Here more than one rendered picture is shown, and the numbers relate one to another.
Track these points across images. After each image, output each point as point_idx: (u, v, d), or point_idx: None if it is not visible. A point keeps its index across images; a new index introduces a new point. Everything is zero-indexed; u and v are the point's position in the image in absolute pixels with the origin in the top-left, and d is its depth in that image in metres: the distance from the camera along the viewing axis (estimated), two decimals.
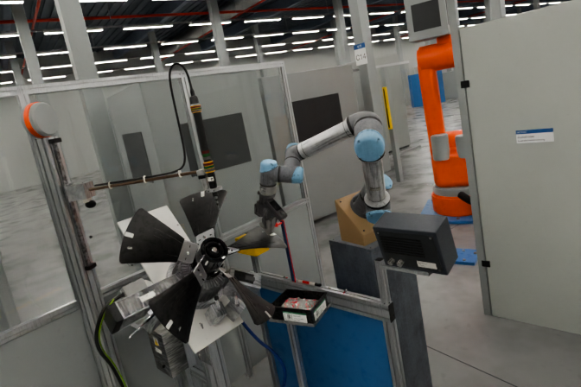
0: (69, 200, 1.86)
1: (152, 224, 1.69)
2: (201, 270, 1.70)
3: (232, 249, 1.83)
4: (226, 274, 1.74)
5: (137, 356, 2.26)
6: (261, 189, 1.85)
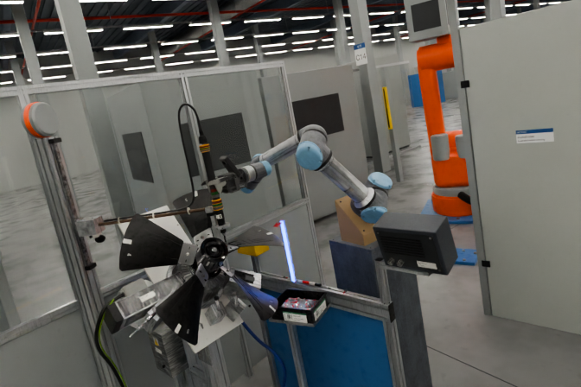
0: (79, 236, 1.89)
1: (211, 200, 1.91)
2: (191, 253, 1.73)
3: (230, 274, 1.75)
4: (201, 275, 1.68)
5: (137, 356, 2.26)
6: None
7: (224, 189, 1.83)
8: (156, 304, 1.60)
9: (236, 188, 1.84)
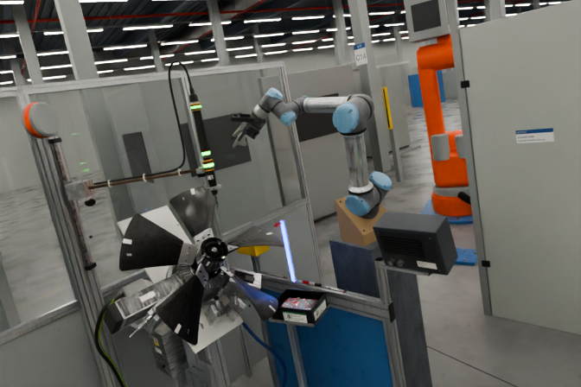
0: (69, 199, 1.86)
1: (267, 242, 1.90)
2: (205, 240, 1.80)
3: (200, 278, 1.68)
4: (186, 251, 1.72)
5: (137, 356, 2.26)
6: None
7: None
8: (156, 304, 1.60)
9: (257, 131, 2.12)
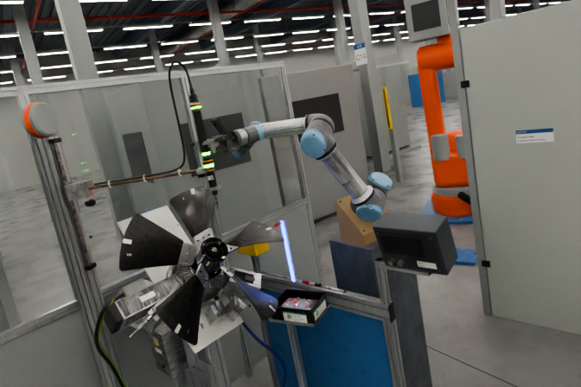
0: (69, 199, 1.86)
1: (266, 238, 1.89)
2: (205, 240, 1.80)
3: (200, 278, 1.68)
4: (186, 251, 1.72)
5: (137, 356, 2.26)
6: None
7: (215, 151, 1.80)
8: (156, 304, 1.60)
9: (228, 150, 1.81)
